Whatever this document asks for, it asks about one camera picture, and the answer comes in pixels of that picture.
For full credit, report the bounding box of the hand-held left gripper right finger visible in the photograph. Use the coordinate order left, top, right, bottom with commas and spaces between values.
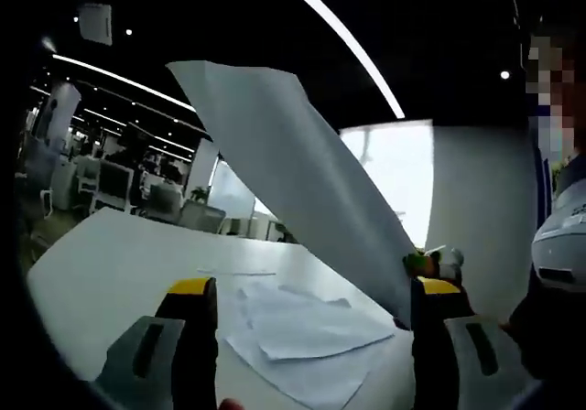
409, 276, 545, 410

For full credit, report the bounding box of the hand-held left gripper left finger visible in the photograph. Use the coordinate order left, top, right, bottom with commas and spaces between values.
92, 276, 219, 410

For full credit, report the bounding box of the white printing paper sheet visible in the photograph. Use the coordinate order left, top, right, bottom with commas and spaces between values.
164, 59, 417, 332

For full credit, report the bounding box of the white table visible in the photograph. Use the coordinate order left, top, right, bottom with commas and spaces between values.
26, 206, 418, 410

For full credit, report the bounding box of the white chest-worn device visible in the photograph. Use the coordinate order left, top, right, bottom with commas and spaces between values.
530, 185, 586, 288

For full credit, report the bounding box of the clear plastic ruler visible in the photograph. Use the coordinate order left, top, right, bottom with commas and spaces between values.
195, 266, 277, 277

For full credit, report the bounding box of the long ceiling light strip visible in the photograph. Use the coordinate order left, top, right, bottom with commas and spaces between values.
265, 0, 407, 120

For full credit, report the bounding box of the grey office chair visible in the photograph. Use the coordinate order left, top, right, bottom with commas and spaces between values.
147, 182, 185, 222

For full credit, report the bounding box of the mesh office chair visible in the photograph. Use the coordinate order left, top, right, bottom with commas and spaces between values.
179, 198, 229, 234

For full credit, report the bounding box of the white whiteboard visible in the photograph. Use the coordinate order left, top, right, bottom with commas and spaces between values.
209, 157, 257, 221

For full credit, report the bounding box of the curved ceiling light strip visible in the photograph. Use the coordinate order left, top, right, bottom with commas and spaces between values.
51, 53, 199, 112

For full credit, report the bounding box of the ceiling air conditioner unit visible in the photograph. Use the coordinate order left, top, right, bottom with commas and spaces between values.
77, 1, 114, 47

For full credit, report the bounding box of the blue neck strap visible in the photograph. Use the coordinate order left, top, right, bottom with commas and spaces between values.
529, 153, 558, 221

